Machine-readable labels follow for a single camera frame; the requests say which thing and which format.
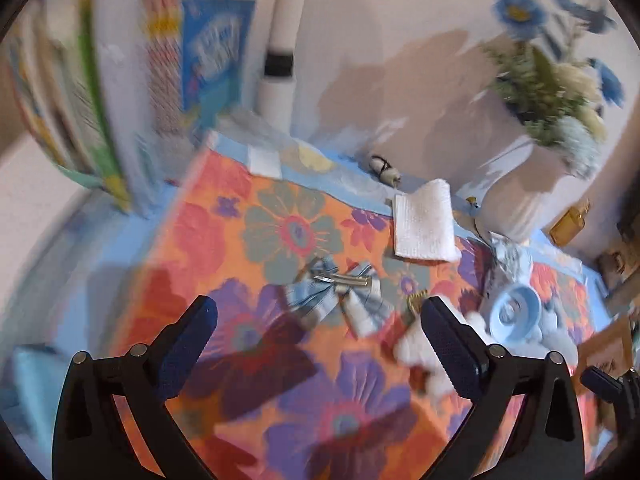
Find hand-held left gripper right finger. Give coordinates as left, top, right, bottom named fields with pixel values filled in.
left=421, top=296, right=586, bottom=480

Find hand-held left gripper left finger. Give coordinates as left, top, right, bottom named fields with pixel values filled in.
left=51, top=295, right=219, bottom=480

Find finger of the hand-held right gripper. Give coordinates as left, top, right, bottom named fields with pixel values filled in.
left=580, top=365, right=640, bottom=441

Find white fluffy plush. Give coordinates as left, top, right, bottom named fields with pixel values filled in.
left=392, top=310, right=488, bottom=408

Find white towel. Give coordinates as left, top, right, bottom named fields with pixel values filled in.
left=392, top=178, right=463, bottom=262

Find striped bow hair clip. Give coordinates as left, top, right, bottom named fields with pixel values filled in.
left=284, top=255, right=396, bottom=338

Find wooden box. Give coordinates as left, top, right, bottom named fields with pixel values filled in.
left=575, top=317, right=638, bottom=396

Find small gold hair comb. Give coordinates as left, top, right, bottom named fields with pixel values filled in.
left=406, top=289, right=430, bottom=316

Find light blue plush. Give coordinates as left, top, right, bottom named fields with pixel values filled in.
left=542, top=300, right=581, bottom=376

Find light blue round toy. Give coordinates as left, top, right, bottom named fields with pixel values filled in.
left=487, top=282, right=543, bottom=345

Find floral printed mat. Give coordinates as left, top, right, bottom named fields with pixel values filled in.
left=107, top=130, right=616, bottom=480

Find light blue cloth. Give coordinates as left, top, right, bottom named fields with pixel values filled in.
left=0, top=342, right=63, bottom=441

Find small amber bottle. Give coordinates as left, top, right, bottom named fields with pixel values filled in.
left=549, top=199, right=592, bottom=247

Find row of books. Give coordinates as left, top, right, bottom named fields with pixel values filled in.
left=7, top=0, right=151, bottom=218

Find blue and white flowers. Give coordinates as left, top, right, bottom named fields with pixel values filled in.
left=480, top=0, right=626, bottom=181

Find blue study book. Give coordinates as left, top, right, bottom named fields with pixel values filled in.
left=180, top=0, right=257, bottom=133

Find white tube with black band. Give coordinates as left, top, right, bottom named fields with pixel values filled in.
left=257, top=0, right=313, bottom=128

